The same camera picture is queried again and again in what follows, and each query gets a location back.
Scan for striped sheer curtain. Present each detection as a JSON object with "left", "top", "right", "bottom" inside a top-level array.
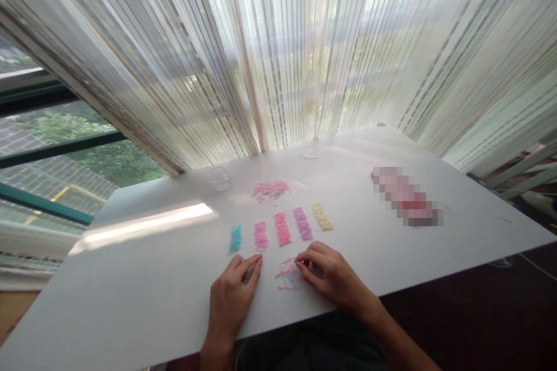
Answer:
[{"left": 0, "top": 0, "right": 557, "bottom": 177}]

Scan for row of pink bands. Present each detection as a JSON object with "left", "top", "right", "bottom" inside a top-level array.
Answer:
[{"left": 253, "top": 220, "right": 269, "bottom": 253}]

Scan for row of coral red bands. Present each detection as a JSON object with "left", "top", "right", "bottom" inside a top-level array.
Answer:
[{"left": 273, "top": 211, "right": 293, "bottom": 247}]

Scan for person's left index finger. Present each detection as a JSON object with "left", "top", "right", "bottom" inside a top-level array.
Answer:
[{"left": 231, "top": 253, "right": 263, "bottom": 268}]

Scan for row of yellow bands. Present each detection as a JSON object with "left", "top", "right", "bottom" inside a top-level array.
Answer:
[{"left": 312, "top": 202, "right": 335, "bottom": 232}]

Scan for person's legs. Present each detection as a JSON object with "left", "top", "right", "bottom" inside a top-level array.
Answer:
[{"left": 165, "top": 310, "right": 392, "bottom": 371}]

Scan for row of teal bands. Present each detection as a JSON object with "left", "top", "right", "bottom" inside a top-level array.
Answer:
[{"left": 229, "top": 225, "right": 243, "bottom": 255}]

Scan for clear plastic container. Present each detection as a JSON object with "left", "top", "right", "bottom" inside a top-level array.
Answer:
[{"left": 208, "top": 166, "right": 232, "bottom": 192}]

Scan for white frame rack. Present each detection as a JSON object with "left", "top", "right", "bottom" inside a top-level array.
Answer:
[{"left": 468, "top": 138, "right": 557, "bottom": 202}]

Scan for window with green frame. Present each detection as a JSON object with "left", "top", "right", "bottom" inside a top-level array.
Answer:
[{"left": 0, "top": 31, "right": 171, "bottom": 272}]

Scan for person's right thumb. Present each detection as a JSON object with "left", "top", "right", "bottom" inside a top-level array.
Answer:
[{"left": 297, "top": 267, "right": 327, "bottom": 292}]

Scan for person's left hand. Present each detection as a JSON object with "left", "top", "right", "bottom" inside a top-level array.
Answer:
[{"left": 210, "top": 253, "right": 264, "bottom": 329}]

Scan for small heap of mixed bands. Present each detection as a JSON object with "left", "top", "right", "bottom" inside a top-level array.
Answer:
[{"left": 274, "top": 255, "right": 308, "bottom": 292}]

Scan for person's right index finger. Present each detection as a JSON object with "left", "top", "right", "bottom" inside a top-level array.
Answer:
[{"left": 295, "top": 242, "right": 324, "bottom": 268}]

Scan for person's right hand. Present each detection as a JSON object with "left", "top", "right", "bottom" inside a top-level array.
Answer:
[{"left": 295, "top": 241, "right": 380, "bottom": 322}]

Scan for row of purple bands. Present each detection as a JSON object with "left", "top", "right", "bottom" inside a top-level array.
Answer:
[{"left": 292, "top": 206, "right": 314, "bottom": 242}]

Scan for person's left thumb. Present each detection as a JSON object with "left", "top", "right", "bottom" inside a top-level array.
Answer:
[{"left": 244, "top": 260, "right": 264, "bottom": 293}]

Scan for large pile of mixed bands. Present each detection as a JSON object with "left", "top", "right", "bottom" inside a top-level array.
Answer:
[{"left": 253, "top": 179, "right": 291, "bottom": 205}]

